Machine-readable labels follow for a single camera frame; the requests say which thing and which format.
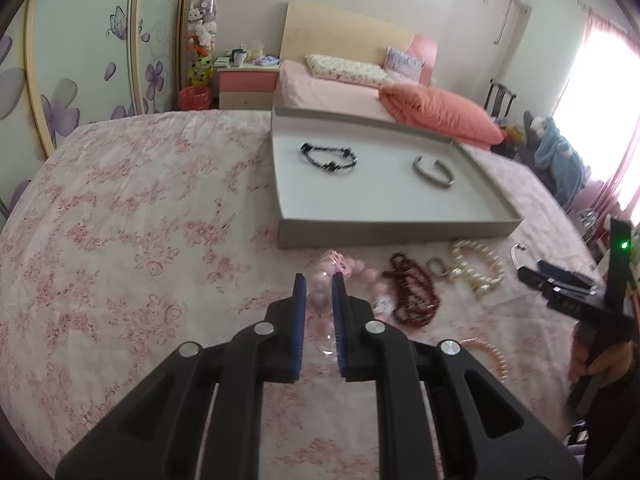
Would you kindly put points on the floral glass wardrobe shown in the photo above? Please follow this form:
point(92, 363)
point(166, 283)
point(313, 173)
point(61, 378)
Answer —
point(90, 50)

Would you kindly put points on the pink curtain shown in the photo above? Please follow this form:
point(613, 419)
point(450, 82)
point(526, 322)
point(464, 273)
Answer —
point(607, 35)

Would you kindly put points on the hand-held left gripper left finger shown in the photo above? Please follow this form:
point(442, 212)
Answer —
point(300, 325)

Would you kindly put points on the folded orange quilt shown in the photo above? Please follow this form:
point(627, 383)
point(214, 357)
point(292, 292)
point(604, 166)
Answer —
point(440, 110)

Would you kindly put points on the pink and beige nightstand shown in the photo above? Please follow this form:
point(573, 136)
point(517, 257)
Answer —
point(247, 87)

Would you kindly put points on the white floral pillow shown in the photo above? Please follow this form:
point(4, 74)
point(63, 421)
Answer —
point(345, 69)

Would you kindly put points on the person's right hand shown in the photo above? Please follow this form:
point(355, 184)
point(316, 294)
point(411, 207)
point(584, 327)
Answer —
point(607, 365)

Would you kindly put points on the yellow toy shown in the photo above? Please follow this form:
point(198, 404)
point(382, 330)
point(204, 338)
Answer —
point(515, 134)

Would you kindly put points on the thin silver bangle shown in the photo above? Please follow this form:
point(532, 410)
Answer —
point(514, 255)

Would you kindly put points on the small lilac pillow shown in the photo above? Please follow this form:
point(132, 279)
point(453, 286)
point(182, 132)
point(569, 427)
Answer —
point(402, 62)

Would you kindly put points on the blue cloth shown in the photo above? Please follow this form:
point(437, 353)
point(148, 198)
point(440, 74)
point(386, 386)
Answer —
point(267, 61)

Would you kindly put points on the plush toy display tube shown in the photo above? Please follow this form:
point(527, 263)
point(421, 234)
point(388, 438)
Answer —
point(202, 25)

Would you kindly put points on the beige and pink headboard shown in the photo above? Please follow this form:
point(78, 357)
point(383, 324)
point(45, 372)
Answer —
point(340, 30)

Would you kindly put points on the dark wooden chair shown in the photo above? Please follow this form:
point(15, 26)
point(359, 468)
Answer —
point(500, 97)

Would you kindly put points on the pink floral bedsheet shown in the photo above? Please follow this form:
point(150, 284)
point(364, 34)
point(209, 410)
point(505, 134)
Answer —
point(125, 235)

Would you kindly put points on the wide silver cuff bangle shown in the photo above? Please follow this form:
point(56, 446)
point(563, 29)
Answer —
point(426, 176)

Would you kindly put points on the grey cardboard tray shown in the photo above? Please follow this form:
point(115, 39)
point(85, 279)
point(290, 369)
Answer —
point(350, 200)

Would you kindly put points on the red wastebasket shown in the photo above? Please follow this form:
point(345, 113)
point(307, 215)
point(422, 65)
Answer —
point(194, 97)

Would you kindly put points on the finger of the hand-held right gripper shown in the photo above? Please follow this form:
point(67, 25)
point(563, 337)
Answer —
point(537, 280)
point(565, 271)

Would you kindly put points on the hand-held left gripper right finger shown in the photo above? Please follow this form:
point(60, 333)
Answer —
point(338, 325)

